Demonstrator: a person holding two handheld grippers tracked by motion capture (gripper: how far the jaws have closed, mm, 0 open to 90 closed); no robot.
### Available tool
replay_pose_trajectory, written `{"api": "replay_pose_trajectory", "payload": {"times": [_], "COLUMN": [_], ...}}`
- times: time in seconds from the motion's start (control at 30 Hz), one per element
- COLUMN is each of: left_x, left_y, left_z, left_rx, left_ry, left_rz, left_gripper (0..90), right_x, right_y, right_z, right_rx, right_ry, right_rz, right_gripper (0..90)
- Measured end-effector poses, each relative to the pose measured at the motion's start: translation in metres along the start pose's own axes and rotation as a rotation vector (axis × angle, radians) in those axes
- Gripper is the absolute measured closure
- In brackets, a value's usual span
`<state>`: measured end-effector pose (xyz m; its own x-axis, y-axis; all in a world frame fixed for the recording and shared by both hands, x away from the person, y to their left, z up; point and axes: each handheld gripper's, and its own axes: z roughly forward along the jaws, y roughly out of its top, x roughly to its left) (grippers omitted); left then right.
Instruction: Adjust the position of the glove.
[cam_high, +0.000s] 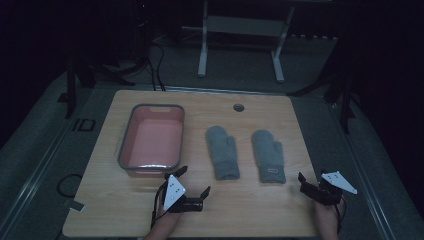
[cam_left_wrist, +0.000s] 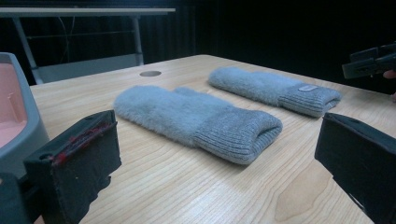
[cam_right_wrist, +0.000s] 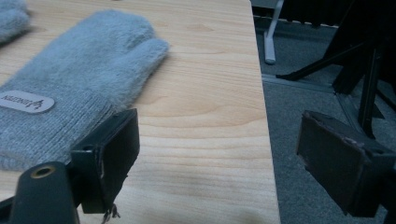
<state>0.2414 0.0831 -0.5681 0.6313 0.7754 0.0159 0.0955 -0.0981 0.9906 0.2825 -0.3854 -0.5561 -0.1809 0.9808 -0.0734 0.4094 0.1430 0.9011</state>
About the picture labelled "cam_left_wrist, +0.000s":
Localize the grey fuzzy mitten with label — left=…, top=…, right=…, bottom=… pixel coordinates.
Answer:
left=207, top=65, right=343, bottom=119

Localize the grey bin with pink inside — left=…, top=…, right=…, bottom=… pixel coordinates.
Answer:
left=0, top=51, right=50, bottom=179

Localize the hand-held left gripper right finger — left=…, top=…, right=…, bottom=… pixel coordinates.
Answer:
left=314, top=112, right=396, bottom=224

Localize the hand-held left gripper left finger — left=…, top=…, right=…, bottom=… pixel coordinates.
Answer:
left=22, top=109, right=122, bottom=224

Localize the thin hanging cable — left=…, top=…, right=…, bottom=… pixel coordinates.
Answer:
left=57, top=16, right=77, bottom=64

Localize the white table with metal legs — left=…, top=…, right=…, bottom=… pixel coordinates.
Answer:
left=0, top=7, right=177, bottom=86

